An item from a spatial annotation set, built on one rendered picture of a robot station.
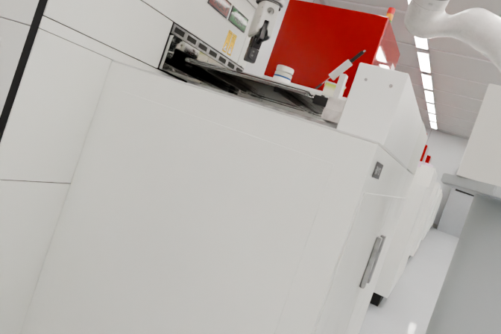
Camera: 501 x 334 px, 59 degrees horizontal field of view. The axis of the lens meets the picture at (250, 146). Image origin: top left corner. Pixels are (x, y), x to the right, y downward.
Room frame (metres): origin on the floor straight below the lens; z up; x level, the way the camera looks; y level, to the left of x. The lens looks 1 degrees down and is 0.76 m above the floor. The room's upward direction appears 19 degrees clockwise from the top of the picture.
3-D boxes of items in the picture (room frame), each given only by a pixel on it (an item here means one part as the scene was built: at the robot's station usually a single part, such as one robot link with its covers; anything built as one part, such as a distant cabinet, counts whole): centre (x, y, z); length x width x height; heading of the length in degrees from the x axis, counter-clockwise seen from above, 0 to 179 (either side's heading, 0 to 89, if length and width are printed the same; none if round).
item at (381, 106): (1.08, -0.30, 0.89); 0.55 x 0.09 x 0.14; 155
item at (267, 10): (1.28, 0.08, 1.09); 0.10 x 0.07 x 0.11; 16
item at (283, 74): (1.76, -0.03, 1.01); 0.07 x 0.07 x 0.10
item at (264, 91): (1.29, 0.00, 0.90); 0.34 x 0.34 x 0.01; 65
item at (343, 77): (1.47, -0.20, 1.03); 0.06 x 0.04 x 0.13; 65
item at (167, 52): (1.36, 0.20, 0.89); 0.44 x 0.02 x 0.10; 155
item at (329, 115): (1.20, -0.25, 0.87); 0.36 x 0.08 x 0.03; 155
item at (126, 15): (1.21, 0.29, 1.02); 0.81 x 0.03 x 0.40; 155
